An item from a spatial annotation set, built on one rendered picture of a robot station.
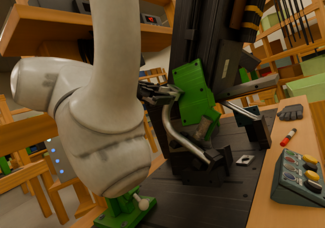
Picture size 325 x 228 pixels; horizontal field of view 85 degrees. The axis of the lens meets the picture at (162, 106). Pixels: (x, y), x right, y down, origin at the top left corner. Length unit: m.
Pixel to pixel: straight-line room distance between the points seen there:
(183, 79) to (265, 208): 0.42
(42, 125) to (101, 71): 0.55
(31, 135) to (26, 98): 0.38
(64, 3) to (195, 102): 0.55
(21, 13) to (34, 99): 0.32
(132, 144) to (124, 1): 0.17
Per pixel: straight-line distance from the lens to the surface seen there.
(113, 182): 0.24
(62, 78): 0.34
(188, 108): 0.62
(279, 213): 0.47
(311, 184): 0.48
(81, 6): 0.77
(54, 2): 0.75
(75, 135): 0.25
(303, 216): 0.47
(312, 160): 0.57
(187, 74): 0.63
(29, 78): 0.35
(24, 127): 0.73
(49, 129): 0.74
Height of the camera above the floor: 1.20
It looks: 4 degrees down
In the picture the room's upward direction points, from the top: 20 degrees counter-clockwise
